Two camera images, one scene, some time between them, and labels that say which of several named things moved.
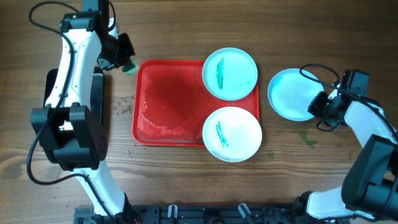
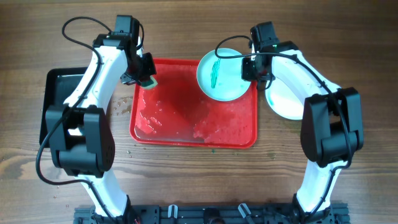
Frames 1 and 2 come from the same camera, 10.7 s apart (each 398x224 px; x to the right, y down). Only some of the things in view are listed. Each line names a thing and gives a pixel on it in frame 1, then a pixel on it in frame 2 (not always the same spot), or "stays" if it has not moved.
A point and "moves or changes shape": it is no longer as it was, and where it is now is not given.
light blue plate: x=229 y=74 moves or changes shape
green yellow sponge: x=132 y=68 moves or changes shape
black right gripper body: x=323 y=109 to x=250 y=72
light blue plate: x=290 y=94 stays
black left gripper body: x=113 y=55 to x=138 y=71
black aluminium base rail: x=272 y=214 stays
